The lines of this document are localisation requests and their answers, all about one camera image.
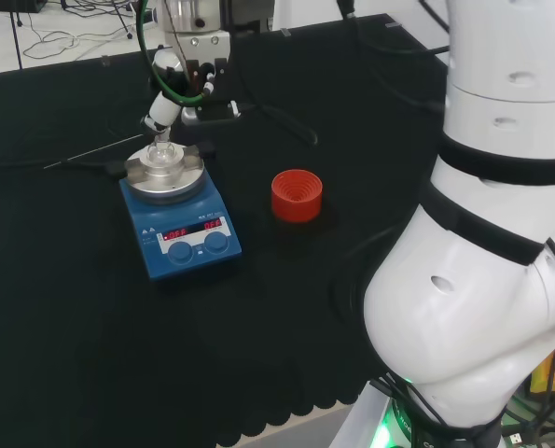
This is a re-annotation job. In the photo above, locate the yellow stop button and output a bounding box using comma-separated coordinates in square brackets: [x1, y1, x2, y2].
[528, 333, 555, 398]

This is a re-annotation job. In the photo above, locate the black tripod leg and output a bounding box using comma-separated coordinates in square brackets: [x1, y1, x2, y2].
[108, 0, 134, 41]
[9, 0, 25, 71]

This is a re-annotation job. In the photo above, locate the black probe cable with plug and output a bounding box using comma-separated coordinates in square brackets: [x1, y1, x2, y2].
[0, 157, 128, 177]

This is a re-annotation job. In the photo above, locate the blue base heater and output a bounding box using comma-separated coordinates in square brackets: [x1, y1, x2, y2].
[118, 147, 243, 282]

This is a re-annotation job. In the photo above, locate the clear round-bottom glass flask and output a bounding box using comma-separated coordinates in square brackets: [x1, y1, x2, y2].
[146, 128, 176, 172]

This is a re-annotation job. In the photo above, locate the green cable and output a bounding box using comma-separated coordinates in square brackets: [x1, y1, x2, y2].
[135, 0, 211, 105]

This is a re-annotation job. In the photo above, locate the silver metal heating block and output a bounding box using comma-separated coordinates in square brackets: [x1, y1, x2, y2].
[124, 144, 204, 189]

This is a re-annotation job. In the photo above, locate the red ribbed flask stand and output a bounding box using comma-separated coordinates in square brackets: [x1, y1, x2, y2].
[271, 168, 325, 222]

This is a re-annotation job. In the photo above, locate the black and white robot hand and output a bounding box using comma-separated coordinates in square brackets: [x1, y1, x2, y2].
[140, 30, 242, 134]

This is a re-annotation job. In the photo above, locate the thin metal probe rod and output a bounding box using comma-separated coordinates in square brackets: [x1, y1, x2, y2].
[42, 133, 146, 171]

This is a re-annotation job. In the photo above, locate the thin floor cable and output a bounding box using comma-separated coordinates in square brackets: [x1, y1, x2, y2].
[22, 0, 138, 62]

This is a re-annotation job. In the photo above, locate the thick black cable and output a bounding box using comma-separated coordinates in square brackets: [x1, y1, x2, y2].
[233, 100, 319, 146]

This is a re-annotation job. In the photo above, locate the black bench cloth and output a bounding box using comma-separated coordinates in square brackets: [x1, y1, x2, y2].
[0, 12, 451, 448]

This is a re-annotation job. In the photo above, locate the black box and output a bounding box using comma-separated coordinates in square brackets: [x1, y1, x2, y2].
[0, 0, 48, 14]

